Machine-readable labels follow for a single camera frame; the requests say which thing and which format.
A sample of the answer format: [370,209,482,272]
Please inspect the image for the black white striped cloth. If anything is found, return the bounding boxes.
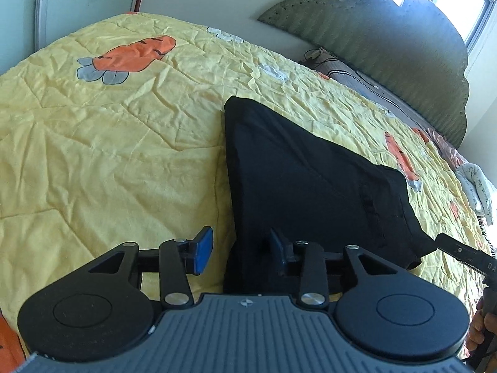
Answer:
[478,218,497,259]

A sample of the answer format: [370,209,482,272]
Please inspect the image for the white printed cloth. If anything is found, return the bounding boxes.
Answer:
[454,162,497,226]

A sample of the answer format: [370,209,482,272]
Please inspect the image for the white wardrobe door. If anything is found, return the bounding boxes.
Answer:
[34,0,153,52]

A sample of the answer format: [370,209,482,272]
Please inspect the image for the yellow carrot print blanket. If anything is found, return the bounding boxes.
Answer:
[0,12,497,373]

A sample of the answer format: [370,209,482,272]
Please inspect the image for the pink cloth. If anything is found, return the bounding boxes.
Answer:
[413,126,469,169]

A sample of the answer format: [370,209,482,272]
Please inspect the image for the green padded headboard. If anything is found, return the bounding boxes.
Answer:
[257,0,470,148]

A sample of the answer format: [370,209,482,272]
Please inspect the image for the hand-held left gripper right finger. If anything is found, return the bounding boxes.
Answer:
[268,227,394,309]

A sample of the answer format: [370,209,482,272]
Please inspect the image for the person's right hand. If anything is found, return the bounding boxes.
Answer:
[465,297,497,363]

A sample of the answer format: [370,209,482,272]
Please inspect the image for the black pants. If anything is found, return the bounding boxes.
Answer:
[223,95,437,297]

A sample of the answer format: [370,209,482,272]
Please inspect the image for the grey brown striped pillow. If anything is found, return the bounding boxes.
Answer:
[298,47,432,133]

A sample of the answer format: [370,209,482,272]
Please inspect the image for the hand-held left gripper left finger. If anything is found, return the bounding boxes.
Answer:
[87,225,215,308]

